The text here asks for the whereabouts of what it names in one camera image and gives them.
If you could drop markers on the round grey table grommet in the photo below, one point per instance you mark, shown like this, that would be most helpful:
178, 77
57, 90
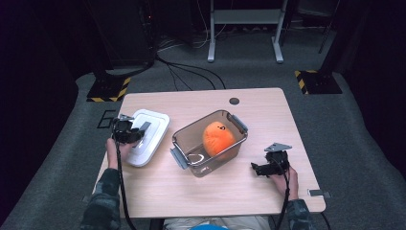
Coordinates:
234, 101

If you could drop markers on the clear grey storage box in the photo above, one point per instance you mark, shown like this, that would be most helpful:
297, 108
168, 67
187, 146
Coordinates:
191, 140

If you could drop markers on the orange plush toy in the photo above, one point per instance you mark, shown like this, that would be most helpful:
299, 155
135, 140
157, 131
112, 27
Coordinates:
218, 139

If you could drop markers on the black yellow striped base plate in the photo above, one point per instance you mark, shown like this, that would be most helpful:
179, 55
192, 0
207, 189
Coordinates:
107, 91
319, 82

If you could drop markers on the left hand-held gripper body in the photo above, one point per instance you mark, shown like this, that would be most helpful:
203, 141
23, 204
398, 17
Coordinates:
123, 132

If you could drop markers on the white metal stand frame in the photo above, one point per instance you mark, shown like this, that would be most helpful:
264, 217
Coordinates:
245, 16

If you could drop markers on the person's right hand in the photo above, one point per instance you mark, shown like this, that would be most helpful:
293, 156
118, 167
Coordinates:
292, 187

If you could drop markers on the person's left hand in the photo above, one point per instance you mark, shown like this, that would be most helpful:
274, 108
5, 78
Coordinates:
111, 153

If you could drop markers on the blue round object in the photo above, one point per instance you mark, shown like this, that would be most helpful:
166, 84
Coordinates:
207, 227

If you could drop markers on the black cabinet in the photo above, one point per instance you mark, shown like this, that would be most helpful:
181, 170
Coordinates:
124, 32

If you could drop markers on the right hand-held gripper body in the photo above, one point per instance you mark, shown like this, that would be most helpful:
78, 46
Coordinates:
279, 163

